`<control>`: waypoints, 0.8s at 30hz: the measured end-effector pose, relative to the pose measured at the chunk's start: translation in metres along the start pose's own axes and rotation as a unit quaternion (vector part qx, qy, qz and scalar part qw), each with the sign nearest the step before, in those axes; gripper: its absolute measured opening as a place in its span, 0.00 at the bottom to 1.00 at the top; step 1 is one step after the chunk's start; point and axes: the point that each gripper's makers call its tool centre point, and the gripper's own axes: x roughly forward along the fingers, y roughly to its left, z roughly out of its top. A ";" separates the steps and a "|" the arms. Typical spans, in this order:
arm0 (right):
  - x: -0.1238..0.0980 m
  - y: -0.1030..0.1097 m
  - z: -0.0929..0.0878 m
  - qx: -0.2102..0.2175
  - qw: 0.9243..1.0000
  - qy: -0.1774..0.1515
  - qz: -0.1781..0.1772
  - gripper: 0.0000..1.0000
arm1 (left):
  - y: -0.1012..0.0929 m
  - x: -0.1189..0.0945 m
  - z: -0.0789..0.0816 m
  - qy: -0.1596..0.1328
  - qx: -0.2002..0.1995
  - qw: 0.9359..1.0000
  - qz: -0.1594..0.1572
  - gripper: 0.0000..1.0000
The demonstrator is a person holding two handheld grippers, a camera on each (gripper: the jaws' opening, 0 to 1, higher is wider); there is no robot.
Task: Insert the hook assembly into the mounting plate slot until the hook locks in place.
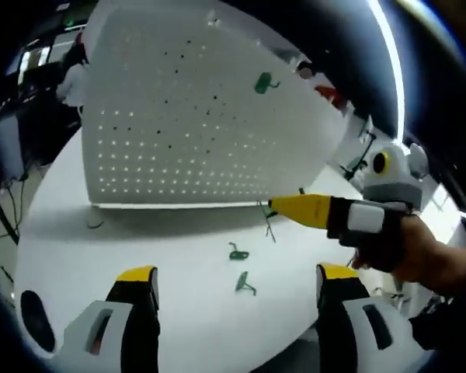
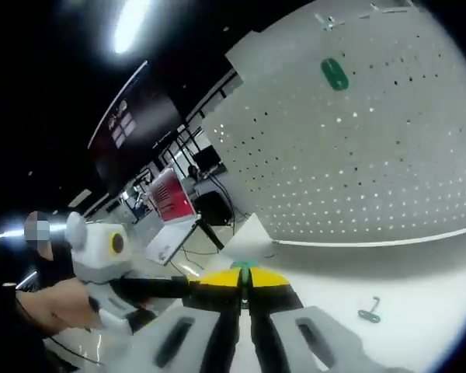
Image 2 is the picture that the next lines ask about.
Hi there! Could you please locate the person's left hand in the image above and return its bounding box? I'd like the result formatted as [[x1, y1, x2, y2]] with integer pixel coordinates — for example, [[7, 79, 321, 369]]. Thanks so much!
[[38, 277, 103, 336]]

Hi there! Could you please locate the black floor cabinet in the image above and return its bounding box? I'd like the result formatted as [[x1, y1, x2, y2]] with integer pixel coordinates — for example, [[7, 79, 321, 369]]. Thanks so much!
[[195, 191, 235, 227]]

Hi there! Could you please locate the red and white laptop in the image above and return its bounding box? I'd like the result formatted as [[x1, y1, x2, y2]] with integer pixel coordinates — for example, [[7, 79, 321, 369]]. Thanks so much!
[[144, 168, 202, 267]]

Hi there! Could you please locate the green hook assembly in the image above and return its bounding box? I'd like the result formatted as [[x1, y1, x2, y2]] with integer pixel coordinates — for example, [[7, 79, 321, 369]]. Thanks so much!
[[230, 259, 260, 305], [356, 295, 384, 325], [319, 58, 350, 92]]

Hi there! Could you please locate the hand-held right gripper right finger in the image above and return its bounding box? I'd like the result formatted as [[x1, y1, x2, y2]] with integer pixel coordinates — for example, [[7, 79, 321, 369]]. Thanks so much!
[[243, 267, 374, 373]]

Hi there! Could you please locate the white perforated mounting plate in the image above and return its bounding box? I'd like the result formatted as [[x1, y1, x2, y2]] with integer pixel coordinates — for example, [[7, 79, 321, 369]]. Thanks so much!
[[200, 5, 466, 249]]

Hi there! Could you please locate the large dark wall screen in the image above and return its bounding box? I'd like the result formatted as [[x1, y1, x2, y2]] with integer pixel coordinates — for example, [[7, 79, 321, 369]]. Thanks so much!
[[87, 59, 184, 197]]

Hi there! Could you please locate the bright ceiling light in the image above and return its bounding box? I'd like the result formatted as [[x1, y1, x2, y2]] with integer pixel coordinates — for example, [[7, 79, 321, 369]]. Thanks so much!
[[110, 0, 153, 55]]

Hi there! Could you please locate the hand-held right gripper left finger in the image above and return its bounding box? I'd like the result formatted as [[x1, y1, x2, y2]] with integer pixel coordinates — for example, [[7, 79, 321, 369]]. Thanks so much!
[[130, 267, 245, 373]]

